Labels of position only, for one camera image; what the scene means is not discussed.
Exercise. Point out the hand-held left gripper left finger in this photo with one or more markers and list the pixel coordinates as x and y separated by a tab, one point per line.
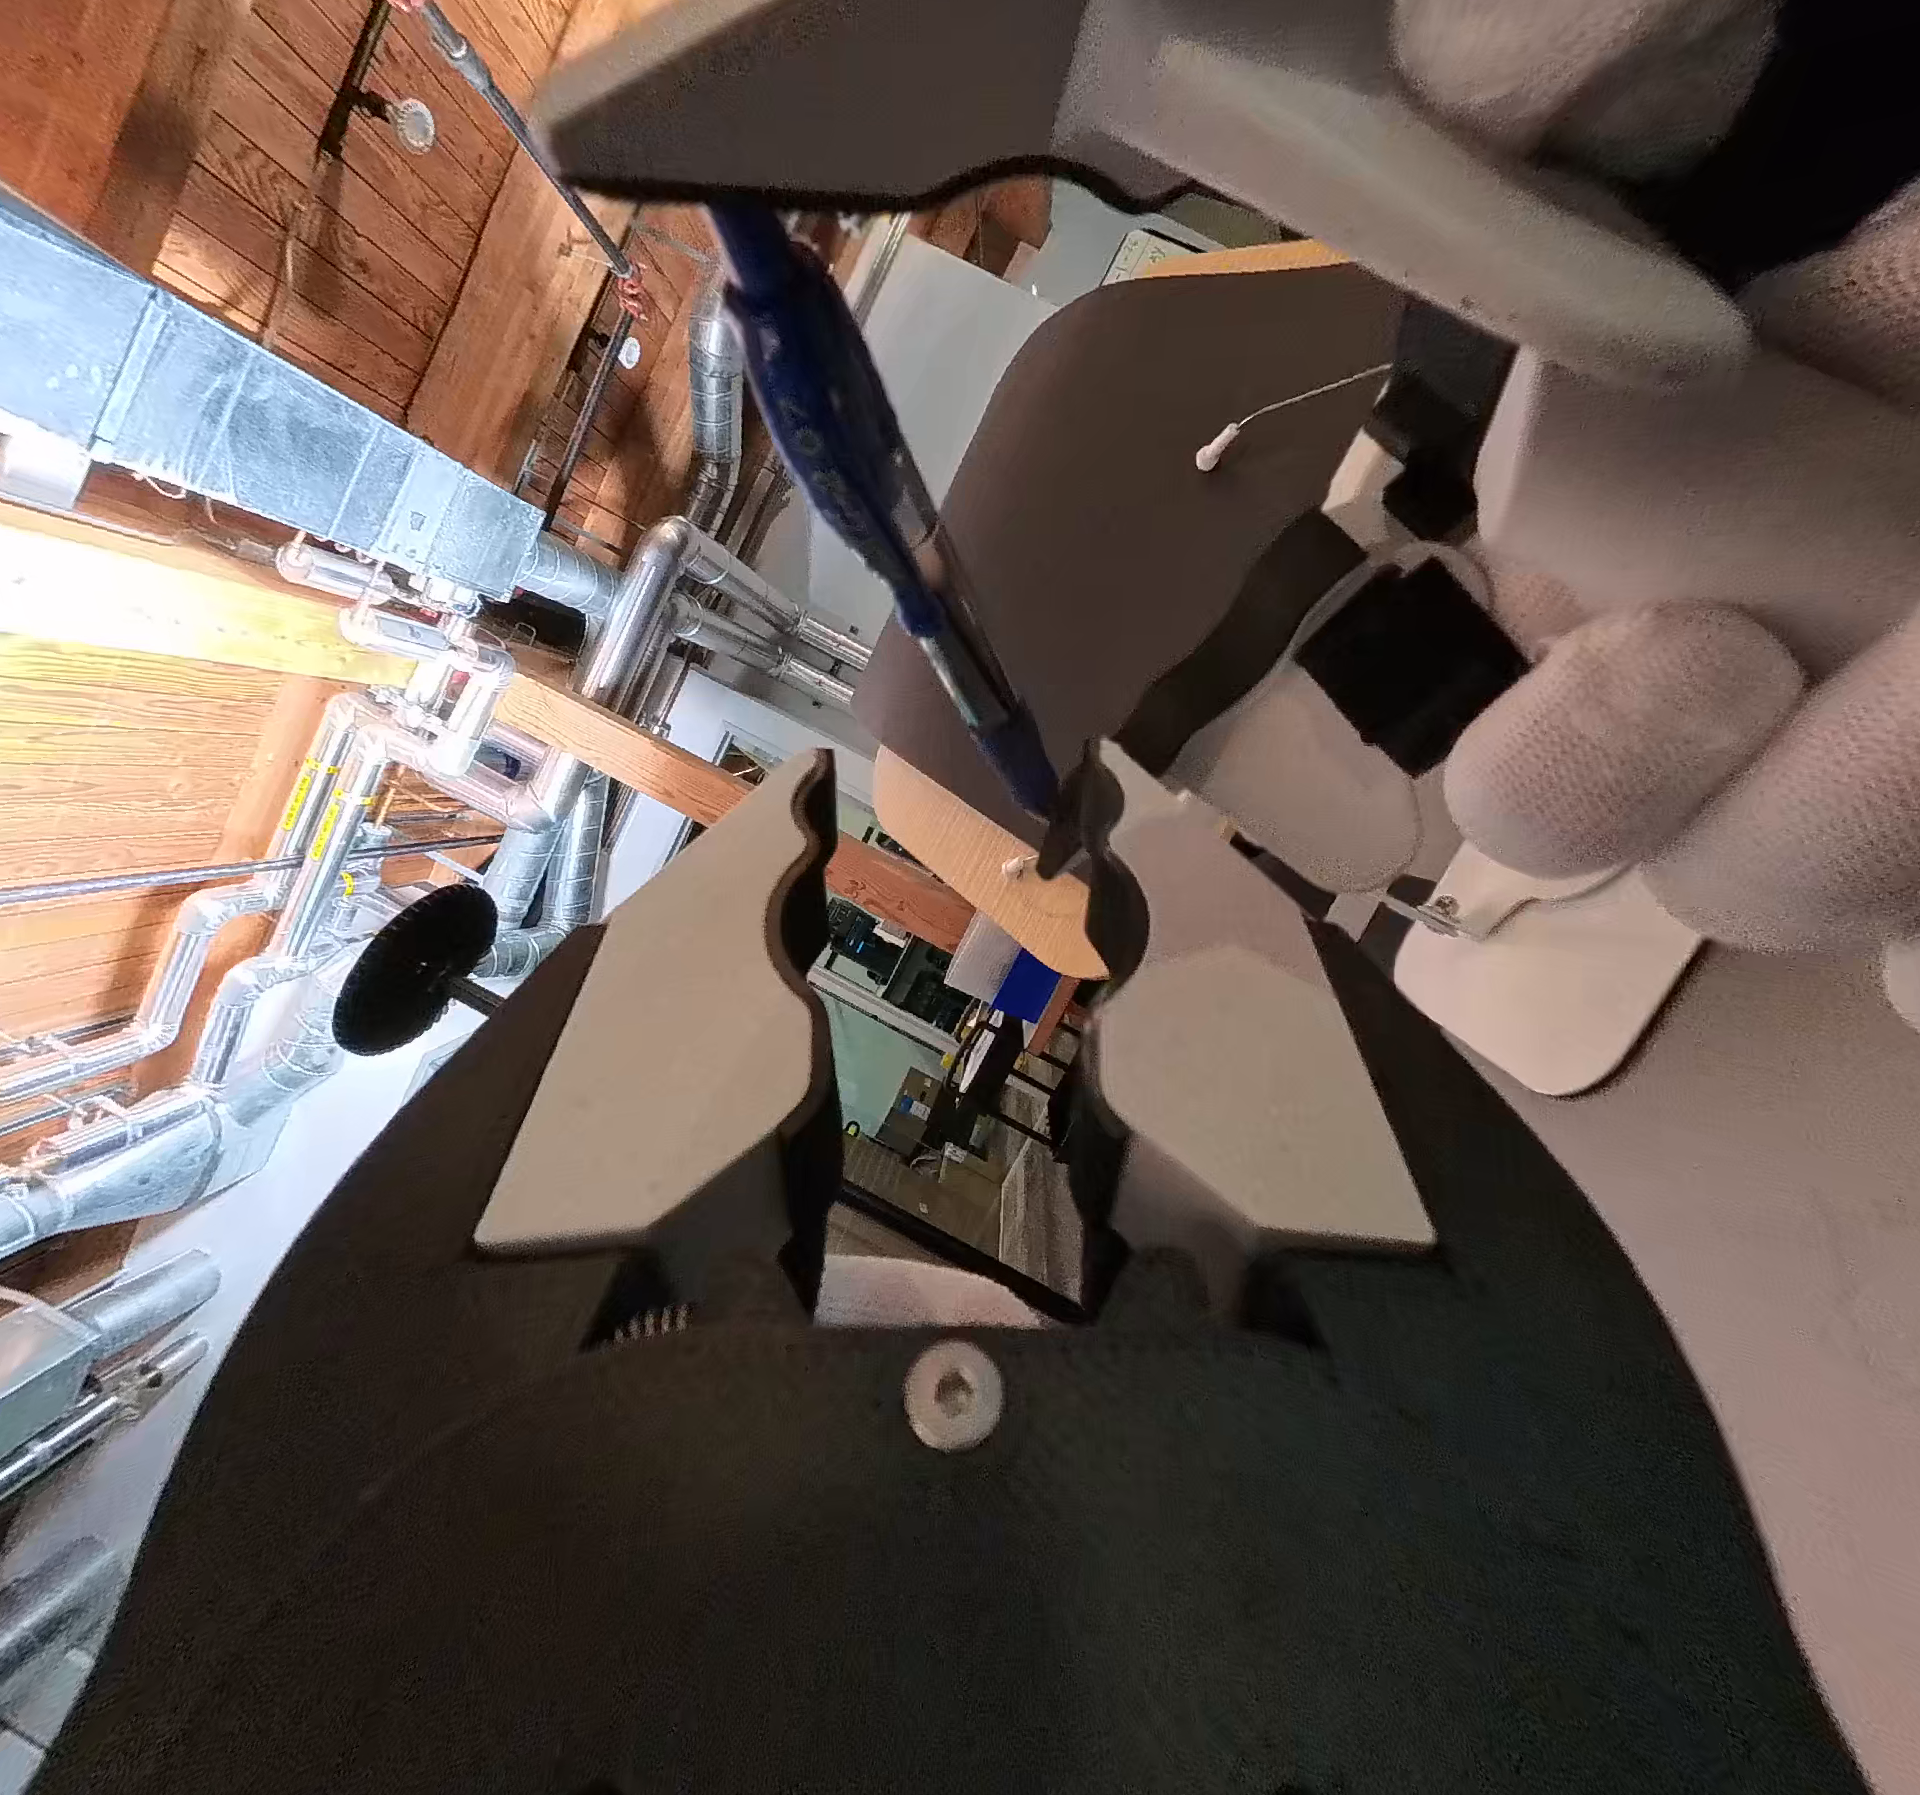
661	1073

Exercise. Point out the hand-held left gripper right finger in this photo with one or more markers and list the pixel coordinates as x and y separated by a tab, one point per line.
1260	1073

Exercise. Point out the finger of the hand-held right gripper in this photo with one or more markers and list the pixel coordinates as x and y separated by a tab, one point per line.
1275	773
822	52

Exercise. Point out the blue pen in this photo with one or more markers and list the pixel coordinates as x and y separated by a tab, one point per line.
841	462

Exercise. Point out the person's left hand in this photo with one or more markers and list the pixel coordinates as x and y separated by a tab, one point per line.
929	1299

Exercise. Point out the handwritten whiteboard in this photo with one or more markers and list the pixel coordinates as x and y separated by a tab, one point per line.
1149	259

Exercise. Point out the blue storage box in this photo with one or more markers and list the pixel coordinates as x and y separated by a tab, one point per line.
1036	989

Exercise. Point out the spiral silver duct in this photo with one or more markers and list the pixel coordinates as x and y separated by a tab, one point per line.
634	624
714	385

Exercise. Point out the galvanised rectangular duct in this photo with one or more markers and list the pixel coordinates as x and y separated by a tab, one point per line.
304	446

